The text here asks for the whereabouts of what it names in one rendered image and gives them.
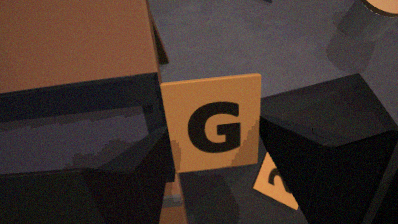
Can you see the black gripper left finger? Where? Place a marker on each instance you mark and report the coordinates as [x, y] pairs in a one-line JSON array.
[[127, 190]]

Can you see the orange tile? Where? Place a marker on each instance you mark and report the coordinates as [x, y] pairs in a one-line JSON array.
[[213, 122], [270, 182]]

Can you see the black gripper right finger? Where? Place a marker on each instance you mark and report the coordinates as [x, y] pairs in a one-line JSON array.
[[334, 179]]

